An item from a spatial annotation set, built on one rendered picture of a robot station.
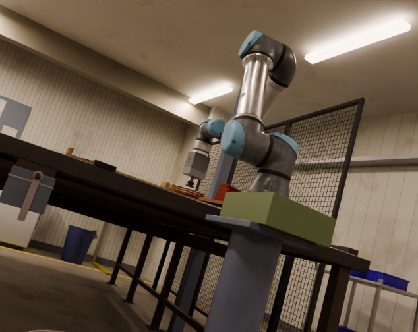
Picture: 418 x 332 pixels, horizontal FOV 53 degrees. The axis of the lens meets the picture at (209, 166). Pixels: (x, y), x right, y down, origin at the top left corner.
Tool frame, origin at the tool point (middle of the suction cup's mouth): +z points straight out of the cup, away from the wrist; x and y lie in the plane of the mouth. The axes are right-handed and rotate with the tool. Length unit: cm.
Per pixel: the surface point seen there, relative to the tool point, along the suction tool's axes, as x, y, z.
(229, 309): 57, 9, 39
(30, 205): 19, 65, 27
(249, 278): 60, 6, 29
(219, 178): -144, -115, -38
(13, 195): 18, 70, 25
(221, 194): -59, -60, -12
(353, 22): -90, -172, -214
